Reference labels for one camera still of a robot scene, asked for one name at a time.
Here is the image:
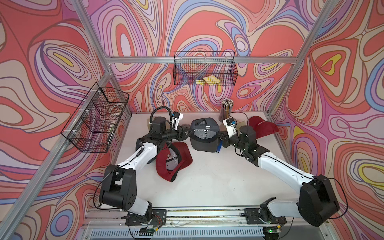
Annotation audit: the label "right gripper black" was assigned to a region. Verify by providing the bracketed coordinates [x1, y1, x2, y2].
[217, 130, 247, 152]

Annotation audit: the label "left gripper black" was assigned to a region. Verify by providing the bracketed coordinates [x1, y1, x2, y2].
[160, 125, 193, 143]

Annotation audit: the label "dark grey cap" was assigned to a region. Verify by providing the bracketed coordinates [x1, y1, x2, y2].
[136, 138, 151, 157]
[190, 118, 220, 153]

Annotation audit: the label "dark red cap front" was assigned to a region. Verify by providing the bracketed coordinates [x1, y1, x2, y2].
[156, 142, 193, 183]

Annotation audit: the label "dark red cap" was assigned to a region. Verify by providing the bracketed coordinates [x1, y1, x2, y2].
[156, 142, 193, 183]
[249, 116, 279, 139]

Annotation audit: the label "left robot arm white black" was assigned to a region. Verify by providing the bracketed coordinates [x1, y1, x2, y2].
[99, 117, 193, 216]

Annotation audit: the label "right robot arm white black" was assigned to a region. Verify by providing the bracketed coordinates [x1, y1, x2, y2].
[219, 126, 340, 227]

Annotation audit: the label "dark red cap back right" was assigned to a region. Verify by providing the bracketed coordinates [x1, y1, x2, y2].
[249, 116, 279, 139]

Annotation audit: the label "pencil cup with pencils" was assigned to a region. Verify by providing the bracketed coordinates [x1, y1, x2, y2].
[219, 98, 234, 122]

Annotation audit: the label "yellow sticky notes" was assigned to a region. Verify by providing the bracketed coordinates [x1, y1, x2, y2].
[195, 75, 221, 86]

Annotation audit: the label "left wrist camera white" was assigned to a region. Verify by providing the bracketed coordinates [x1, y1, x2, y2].
[172, 112, 184, 131]

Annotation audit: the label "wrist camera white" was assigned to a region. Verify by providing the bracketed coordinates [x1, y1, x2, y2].
[172, 112, 184, 131]
[223, 117, 237, 138]

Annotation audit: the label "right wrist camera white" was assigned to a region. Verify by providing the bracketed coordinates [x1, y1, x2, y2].
[223, 117, 237, 138]

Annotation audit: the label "black wire basket back wall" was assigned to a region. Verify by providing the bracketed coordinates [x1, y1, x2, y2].
[173, 50, 239, 86]

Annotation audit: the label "black wire basket wall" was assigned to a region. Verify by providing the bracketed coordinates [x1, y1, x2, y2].
[173, 50, 239, 86]
[61, 83, 130, 153]

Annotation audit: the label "black wire basket left wall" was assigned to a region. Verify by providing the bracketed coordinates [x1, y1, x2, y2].
[61, 83, 130, 153]

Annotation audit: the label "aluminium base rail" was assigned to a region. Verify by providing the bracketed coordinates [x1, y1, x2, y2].
[76, 206, 335, 240]

